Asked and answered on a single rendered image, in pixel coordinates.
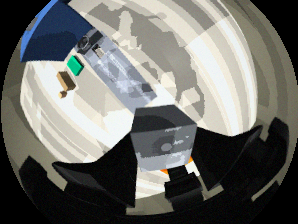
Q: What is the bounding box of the green flat block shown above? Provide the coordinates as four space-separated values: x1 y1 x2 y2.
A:
67 55 85 76

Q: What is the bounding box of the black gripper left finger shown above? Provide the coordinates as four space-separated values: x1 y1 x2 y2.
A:
52 131 138 209

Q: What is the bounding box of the blue arbor press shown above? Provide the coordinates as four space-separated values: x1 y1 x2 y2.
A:
20 0 157 116

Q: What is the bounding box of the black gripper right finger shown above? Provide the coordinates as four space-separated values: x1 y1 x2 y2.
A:
190 125 263 192

